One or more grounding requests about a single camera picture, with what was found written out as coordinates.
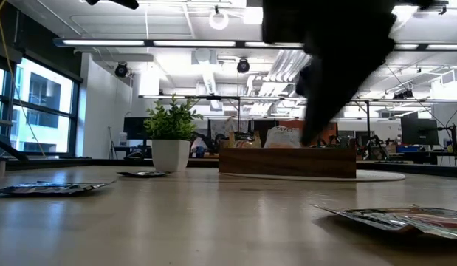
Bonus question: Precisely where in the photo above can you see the black tea bag packet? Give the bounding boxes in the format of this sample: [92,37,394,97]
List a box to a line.
[116,169,172,179]
[0,180,117,197]

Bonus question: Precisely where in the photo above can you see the yellow hanging cable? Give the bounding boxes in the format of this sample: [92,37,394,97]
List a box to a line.
[0,0,47,156]

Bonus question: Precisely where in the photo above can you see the black overhead light bar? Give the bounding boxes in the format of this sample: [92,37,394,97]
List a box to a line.
[53,38,457,52]

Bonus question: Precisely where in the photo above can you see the black office monitor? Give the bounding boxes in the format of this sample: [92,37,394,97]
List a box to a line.
[123,117,152,140]
[400,117,439,146]

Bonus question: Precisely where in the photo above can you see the three-compartment wooden box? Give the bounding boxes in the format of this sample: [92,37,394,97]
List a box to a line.
[218,138,357,180]

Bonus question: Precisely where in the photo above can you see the white orange tea bag packet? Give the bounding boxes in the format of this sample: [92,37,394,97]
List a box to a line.
[264,125,303,149]

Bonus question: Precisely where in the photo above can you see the white ring light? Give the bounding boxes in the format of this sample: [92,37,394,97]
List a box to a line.
[208,7,230,30]

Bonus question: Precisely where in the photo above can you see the round white mat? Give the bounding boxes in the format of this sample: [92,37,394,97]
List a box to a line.
[220,169,406,183]

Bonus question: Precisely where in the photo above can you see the small green potted plant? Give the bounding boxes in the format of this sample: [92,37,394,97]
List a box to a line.
[143,94,204,173]

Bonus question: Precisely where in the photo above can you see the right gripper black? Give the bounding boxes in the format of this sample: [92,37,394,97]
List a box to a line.
[261,0,397,147]

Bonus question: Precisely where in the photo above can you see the large office window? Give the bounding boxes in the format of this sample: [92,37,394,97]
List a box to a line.
[0,55,81,158]

